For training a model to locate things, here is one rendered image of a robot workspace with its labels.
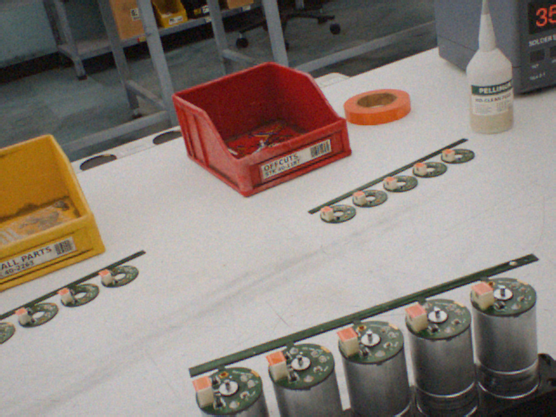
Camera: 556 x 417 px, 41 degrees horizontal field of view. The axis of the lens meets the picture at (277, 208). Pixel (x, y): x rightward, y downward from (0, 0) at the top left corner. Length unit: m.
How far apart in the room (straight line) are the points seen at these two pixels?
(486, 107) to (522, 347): 0.32
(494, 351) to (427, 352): 0.03
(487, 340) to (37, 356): 0.26
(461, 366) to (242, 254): 0.22
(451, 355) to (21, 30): 4.46
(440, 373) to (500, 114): 0.34
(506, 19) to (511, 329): 0.39
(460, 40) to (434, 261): 0.33
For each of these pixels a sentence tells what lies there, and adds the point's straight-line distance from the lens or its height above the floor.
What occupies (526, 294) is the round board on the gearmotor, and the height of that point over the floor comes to 0.81.
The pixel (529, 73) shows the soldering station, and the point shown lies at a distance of 0.66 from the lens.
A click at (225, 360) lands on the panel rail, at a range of 0.29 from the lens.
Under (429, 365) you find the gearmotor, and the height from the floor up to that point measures 0.80.
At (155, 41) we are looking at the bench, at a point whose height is 0.43.
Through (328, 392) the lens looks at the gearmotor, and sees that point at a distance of 0.28.
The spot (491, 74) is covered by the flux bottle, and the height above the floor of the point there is 0.80.
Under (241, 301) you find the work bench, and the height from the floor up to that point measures 0.75.
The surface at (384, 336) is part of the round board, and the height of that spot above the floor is 0.81.
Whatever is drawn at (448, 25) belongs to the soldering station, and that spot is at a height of 0.80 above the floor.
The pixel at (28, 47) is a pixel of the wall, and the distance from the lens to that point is 4.69.
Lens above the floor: 0.99
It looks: 26 degrees down
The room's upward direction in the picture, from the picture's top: 12 degrees counter-clockwise
